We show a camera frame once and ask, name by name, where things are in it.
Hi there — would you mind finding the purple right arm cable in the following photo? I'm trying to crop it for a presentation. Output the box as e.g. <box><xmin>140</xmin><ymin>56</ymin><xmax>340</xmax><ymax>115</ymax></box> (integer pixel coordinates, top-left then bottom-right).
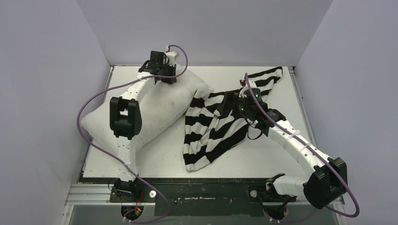
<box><xmin>242</xmin><ymin>73</ymin><xmax>361</xmax><ymax>218</ymax></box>

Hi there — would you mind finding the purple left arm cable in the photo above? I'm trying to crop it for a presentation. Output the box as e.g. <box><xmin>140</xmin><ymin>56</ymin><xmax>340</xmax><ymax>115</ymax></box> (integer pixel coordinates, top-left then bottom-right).
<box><xmin>76</xmin><ymin>45</ymin><xmax>190</xmax><ymax>225</ymax></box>

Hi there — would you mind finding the white pillow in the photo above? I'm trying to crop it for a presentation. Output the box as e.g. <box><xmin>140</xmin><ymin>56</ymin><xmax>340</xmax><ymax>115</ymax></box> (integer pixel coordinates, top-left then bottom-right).
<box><xmin>81</xmin><ymin>70</ymin><xmax>205</xmax><ymax>153</ymax></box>

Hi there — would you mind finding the black metal base rail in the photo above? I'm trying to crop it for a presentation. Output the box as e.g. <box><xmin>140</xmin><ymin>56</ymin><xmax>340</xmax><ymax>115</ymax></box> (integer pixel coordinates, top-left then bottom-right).
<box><xmin>66</xmin><ymin>178</ymin><xmax>310</xmax><ymax>222</ymax></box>

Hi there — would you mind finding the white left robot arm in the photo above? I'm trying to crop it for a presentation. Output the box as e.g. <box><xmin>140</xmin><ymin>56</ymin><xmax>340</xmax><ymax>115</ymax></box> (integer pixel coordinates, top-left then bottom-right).
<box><xmin>109</xmin><ymin>49</ymin><xmax>179</xmax><ymax>165</ymax></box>

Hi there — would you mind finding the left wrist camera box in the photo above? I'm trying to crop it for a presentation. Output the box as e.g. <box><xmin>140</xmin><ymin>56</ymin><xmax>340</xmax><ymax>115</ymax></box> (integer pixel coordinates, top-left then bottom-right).
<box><xmin>165</xmin><ymin>51</ymin><xmax>179</xmax><ymax>67</ymax></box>

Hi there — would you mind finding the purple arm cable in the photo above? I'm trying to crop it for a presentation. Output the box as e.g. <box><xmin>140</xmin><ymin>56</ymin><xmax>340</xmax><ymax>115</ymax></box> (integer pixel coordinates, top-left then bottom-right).
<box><xmin>242</xmin><ymin>73</ymin><xmax>361</xmax><ymax>218</ymax></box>
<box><xmin>76</xmin><ymin>45</ymin><xmax>190</xmax><ymax>225</ymax></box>

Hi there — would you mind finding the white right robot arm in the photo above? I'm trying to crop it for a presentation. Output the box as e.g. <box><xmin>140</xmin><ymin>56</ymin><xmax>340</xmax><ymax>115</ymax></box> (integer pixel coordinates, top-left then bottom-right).
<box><xmin>218</xmin><ymin>88</ymin><xmax>347</xmax><ymax>209</ymax></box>

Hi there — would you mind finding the black white striped pillowcase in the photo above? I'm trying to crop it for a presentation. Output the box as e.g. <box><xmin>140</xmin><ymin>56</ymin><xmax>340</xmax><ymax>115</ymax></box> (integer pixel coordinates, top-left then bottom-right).
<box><xmin>182</xmin><ymin>67</ymin><xmax>285</xmax><ymax>173</ymax></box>

